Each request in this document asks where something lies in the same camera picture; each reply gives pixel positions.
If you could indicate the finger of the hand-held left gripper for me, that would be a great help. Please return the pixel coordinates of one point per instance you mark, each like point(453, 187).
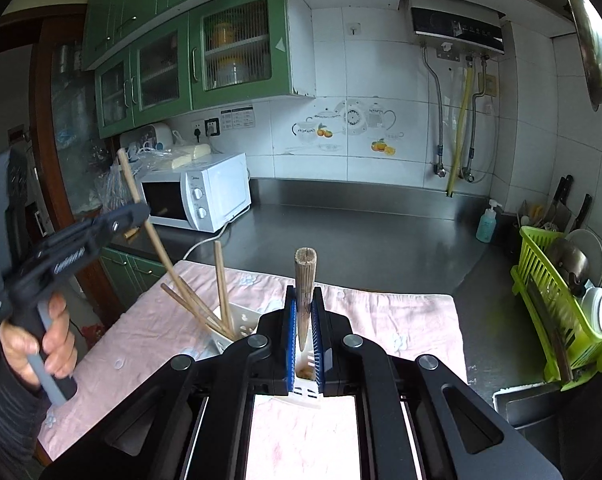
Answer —
point(123, 215)
point(126, 229)

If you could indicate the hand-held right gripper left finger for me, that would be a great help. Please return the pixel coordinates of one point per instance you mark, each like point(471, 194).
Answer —
point(291, 340)

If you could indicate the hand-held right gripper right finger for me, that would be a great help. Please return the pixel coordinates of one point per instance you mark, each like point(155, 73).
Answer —
point(320, 350)

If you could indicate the brown wooden chopstick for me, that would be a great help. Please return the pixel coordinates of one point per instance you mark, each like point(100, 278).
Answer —
point(201, 310)
point(161, 255)
point(222, 285)
point(181, 301)
point(305, 280)

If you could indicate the cream plastic chopstick holder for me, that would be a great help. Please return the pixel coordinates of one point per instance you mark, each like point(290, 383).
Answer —
point(243, 317)

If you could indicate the person's left forearm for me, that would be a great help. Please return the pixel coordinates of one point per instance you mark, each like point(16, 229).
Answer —
point(6, 420)

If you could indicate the person's left hand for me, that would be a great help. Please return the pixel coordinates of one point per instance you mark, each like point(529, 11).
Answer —
point(56, 350)

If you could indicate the clear plastic bag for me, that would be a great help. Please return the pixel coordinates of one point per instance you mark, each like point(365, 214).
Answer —
point(108, 185)

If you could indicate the green base cabinet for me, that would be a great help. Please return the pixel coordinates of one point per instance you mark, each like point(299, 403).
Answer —
point(131, 275)

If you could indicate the white kitchen appliance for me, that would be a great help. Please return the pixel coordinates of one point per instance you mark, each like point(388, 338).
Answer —
point(151, 137)

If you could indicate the plastic wrapped cream packet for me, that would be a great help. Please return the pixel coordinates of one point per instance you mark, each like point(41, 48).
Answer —
point(181, 156)

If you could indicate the white microwave oven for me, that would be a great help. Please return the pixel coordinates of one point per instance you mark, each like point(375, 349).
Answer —
point(221, 185)

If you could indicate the pink printed towel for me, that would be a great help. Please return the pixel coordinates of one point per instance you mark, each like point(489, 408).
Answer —
point(131, 340)

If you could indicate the yellow container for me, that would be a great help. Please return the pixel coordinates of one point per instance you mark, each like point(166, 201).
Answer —
point(223, 35)

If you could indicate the blue soap pump bottle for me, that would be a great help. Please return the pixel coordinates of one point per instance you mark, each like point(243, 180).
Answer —
point(486, 225)

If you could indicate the dark kitchen cleaver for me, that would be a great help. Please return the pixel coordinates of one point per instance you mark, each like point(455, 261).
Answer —
point(548, 325)

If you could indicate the green plastic dish rack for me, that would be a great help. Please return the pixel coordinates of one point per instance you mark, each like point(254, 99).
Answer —
point(536, 260)

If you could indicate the white bowl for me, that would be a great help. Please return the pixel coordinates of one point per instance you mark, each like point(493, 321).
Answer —
point(597, 310)

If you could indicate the hanging steel wok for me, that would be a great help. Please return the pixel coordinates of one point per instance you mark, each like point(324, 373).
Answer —
point(593, 45)

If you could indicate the brown wooden door frame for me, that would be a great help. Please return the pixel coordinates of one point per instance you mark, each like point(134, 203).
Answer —
point(43, 135)

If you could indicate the wall power outlet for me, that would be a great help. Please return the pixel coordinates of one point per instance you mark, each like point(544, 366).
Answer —
point(212, 127)
point(490, 85)

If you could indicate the printed wall notice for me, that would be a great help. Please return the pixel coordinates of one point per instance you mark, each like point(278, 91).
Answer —
point(237, 118)

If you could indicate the white wall hook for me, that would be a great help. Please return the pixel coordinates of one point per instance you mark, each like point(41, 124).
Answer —
point(354, 28)

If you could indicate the wall water heater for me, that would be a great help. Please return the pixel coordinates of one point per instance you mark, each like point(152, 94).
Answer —
point(456, 20)

